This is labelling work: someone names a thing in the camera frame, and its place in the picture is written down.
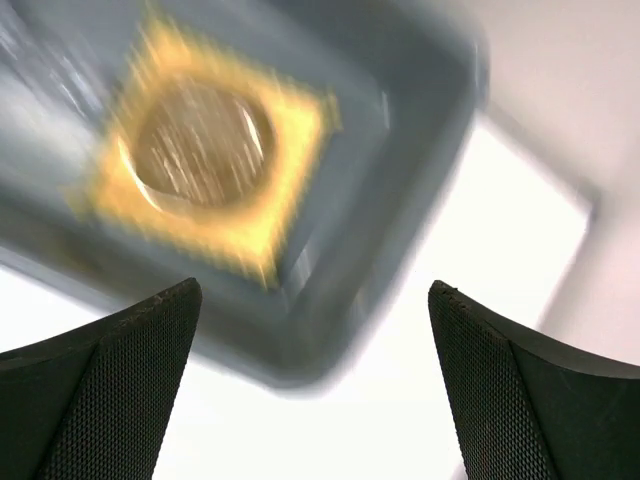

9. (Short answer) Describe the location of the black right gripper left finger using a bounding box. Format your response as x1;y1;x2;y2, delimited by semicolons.
1;278;202;479

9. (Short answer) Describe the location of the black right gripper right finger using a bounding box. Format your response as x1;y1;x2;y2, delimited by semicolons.
428;281;639;480

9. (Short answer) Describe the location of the yellow woven bamboo mat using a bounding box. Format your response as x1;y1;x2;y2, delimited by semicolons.
67;12;341;286

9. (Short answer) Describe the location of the clear glass plate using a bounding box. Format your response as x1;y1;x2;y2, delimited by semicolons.
117;79;281;214

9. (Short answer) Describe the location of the grey plastic bin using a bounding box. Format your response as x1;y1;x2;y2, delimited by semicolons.
0;0;494;396

